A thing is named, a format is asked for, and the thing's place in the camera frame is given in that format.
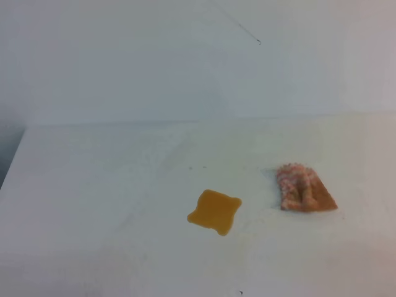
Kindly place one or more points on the pink striped stained rag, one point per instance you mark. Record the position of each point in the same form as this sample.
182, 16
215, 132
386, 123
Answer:
302, 190

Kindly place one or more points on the brown coffee puddle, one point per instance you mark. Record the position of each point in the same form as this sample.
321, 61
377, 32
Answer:
216, 211

